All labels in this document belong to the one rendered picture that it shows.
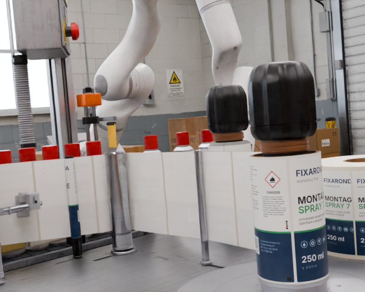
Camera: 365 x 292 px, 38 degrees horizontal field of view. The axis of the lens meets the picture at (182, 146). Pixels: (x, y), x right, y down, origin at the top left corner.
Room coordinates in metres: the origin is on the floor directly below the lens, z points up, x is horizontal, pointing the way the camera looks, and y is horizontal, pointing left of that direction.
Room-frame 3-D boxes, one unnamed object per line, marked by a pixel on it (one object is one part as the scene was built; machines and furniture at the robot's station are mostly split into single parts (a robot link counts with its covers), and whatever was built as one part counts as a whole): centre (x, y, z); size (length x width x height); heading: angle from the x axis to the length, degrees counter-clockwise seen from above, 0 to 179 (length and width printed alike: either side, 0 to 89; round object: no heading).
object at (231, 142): (1.06, -0.09, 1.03); 0.09 x 0.09 x 0.30
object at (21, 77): (1.18, 0.34, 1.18); 0.04 x 0.04 x 0.21
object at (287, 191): (0.66, -0.12, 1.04); 0.09 x 0.09 x 0.29
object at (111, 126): (1.23, 0.16, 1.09); 0.03 x 0.01 x 0.06; 42
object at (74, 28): (1.17, 0.22, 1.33); 0.04 x 0.03 x 0.04; 7
